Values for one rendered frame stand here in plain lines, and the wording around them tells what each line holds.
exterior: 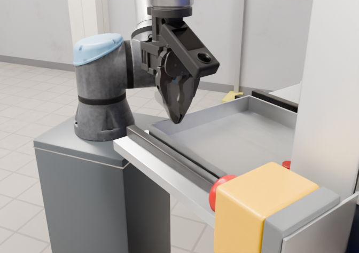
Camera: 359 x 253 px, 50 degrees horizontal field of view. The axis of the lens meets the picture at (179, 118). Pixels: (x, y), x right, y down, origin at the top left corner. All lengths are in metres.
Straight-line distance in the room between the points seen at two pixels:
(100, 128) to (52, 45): 3.51
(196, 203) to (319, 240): 0.26
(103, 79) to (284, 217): 0.67
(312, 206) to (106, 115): 0.68
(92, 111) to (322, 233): 0.69
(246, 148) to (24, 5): 4.00
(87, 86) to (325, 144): 0.65
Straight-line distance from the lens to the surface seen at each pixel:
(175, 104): 0.70
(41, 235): 1.97
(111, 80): 0.90
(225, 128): 0.78
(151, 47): 0.69
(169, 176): 0.62
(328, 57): 0.33
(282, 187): 0.33
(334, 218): 0.34
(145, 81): 0.91
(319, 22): 0.34
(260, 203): 0.31
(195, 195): 0.58
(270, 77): 3.44
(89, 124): 0.94
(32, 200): 2.21
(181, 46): 0.64
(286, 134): 0.77
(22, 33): 4.65
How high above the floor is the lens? 1.21
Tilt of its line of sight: 24 degrees down
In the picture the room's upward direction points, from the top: straight up
